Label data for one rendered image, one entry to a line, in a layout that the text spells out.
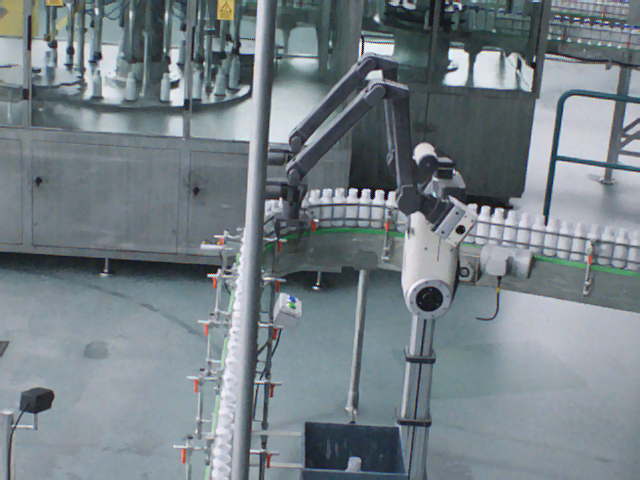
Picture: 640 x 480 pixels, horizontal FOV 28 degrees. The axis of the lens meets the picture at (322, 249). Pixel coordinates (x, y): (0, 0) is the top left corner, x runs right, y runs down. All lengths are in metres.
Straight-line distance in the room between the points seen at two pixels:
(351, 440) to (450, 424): 2.19
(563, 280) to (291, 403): 1.53
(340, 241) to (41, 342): 1.92
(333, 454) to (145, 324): 3.14
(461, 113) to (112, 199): 2.94
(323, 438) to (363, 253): 1.80
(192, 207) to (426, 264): 3.26
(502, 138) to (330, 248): 3.89
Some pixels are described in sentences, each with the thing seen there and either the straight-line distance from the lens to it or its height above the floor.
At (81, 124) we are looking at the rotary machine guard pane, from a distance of 7.53.
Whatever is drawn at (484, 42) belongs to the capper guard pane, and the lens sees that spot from 9.34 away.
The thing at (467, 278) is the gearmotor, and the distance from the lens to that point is 5.63.
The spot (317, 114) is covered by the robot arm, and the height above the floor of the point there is 1.75.
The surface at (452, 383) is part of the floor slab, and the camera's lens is 6.74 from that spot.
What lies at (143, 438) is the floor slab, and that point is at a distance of 5.99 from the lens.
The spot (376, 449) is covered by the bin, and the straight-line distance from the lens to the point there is 4.18.
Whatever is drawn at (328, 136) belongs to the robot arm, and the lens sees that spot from 4.18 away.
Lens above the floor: 2.84
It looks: 20 degrees down
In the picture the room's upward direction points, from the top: 4 degrees clockwise
